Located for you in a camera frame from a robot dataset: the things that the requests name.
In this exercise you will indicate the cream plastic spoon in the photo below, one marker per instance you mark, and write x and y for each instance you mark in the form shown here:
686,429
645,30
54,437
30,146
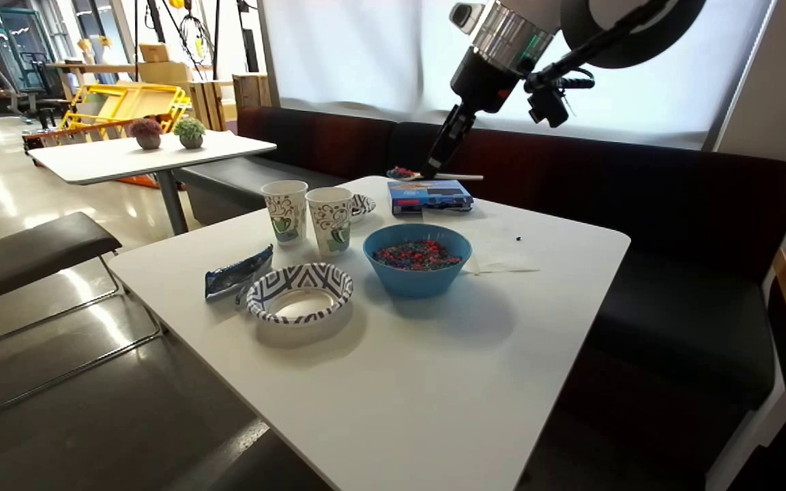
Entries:
402,173

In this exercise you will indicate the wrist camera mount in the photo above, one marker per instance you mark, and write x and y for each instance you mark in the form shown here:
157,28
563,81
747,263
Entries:
545,94

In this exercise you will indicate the white paper napkin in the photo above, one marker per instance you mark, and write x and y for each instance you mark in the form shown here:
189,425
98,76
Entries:
494,245

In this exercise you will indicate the blue plastic bowl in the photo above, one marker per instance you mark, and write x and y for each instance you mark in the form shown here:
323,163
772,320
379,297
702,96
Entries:
414,285

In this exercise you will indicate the red potted plant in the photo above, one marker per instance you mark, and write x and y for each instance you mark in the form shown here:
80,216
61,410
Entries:
144,131

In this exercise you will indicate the patterned paper cup near bowl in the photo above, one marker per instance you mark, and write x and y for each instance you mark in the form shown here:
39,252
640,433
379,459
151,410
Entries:
330,218

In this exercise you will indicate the colourful beads in bowl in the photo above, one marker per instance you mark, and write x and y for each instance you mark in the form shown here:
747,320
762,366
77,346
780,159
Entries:
419,253

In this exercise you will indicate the dark bench sofa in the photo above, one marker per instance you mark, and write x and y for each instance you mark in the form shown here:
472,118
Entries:
683,346

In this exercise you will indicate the blue snack box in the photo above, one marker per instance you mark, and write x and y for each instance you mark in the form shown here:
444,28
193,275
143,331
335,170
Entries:
414,197

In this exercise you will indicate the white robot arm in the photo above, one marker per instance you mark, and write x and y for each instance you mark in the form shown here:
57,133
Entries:
550,46

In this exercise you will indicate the black white patterned paper bowl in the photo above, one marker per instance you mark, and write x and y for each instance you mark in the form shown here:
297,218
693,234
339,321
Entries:
301,291

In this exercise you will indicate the cream plastic knife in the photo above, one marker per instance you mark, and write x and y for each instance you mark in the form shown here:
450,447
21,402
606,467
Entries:
492,270

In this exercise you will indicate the white side table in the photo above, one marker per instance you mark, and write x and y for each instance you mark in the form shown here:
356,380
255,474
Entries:
92,162

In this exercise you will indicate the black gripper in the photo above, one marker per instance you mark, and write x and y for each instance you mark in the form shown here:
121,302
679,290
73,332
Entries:
479,88

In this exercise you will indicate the yellow metal frame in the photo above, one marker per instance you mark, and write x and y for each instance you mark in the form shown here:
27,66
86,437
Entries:
122,101

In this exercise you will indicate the black chair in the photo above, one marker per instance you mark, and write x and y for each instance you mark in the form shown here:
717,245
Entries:
47,249

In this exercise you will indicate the patterned paper cup far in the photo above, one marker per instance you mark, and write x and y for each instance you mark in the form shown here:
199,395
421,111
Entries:
283,203

